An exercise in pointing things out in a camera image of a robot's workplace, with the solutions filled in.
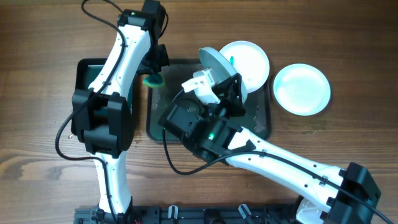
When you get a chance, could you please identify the large dark serving tray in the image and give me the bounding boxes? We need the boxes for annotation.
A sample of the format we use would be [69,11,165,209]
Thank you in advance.
[146,58,272,143]

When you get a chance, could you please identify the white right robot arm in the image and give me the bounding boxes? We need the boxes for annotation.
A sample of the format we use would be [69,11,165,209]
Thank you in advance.
[159,73,389,223]

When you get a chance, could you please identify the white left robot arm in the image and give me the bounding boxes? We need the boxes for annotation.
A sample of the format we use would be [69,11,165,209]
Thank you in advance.
[71,1,169,223]

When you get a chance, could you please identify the white plate with green smear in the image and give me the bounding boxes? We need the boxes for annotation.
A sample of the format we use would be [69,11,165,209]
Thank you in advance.
[273,63,331,116]

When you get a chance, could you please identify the white plate with green streak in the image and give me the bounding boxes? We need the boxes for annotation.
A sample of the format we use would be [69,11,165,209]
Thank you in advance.
[198,47,248,104]

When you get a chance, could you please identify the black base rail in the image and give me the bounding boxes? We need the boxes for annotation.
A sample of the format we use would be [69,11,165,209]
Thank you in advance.
[73,203,299,224]

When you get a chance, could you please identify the green yellow sponge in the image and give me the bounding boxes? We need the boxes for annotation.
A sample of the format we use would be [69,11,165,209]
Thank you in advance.
[142,73,165,88]

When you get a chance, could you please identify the small black soap tray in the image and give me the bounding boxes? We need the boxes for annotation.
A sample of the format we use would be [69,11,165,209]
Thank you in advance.
[75,58,136,137]

